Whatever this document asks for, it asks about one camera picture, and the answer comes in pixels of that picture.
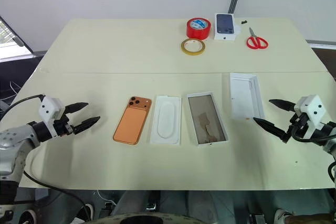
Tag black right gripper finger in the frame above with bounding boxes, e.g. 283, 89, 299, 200
268, 99, 296, 112
253, 117, 291, 144

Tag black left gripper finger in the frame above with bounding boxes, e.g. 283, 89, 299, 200
72, 115, 101, 134
65, 101, 89, 115

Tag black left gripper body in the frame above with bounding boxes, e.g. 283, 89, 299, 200
53, 105, 76, 137

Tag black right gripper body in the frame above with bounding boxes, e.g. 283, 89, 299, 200
287, 110, 311, 141

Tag white box lid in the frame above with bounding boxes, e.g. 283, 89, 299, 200
229, 72, 266, 120

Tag white box bottom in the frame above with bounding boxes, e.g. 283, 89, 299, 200
186, 91, 230, 148

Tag white phone tray insert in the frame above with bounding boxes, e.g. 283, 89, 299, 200
149, 94, 183, 146

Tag white box with phone picture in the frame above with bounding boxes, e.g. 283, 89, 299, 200
213, 13, 242, 42

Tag orange smartphone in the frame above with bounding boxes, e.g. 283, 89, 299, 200
112, 96, 153, 146

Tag black and white shoe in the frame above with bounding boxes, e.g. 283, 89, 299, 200
83, 202, 96, 221

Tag white sneaker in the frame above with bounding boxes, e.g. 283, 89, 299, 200
274, 208, 295, 224

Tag person legs in grey jeans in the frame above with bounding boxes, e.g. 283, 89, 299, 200
111, 189, 266, 217

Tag red tape roll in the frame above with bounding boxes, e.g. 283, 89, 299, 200
186, 17, 212, 41

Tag yellow tape roll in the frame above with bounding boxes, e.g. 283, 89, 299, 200
180, 38, 206, 57

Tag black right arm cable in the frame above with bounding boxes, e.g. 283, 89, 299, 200
291, 126, 336, 144

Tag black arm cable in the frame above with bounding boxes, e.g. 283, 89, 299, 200
0, 93, 46, 124
291, 126, 336, 144

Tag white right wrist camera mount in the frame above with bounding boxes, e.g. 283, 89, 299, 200
293, 94, 327, 140

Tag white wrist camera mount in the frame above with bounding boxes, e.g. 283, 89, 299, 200
293, 94, 327, 140
38, 96, 65, 138

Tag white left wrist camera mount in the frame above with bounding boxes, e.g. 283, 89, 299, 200
38, 96, 65, 138

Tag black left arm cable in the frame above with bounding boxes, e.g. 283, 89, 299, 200
0, 93, 46, 124

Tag thin white cable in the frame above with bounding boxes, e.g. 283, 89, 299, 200
8, 80, 19, 97

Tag thick black floor cable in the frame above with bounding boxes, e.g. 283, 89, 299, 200
23, 170, 93, 221

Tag red handled scissors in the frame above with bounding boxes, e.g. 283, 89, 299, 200
246, 27, 269, 50

